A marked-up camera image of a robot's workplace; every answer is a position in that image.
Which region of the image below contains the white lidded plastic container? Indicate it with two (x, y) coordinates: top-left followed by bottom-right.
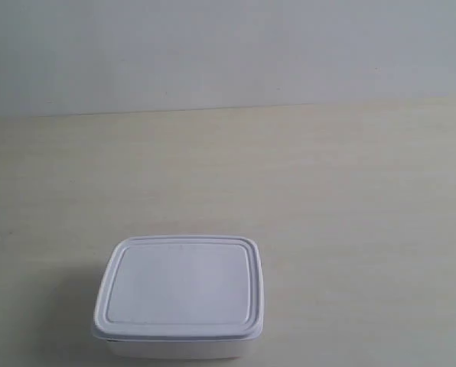
(91, 235), (265, 359)

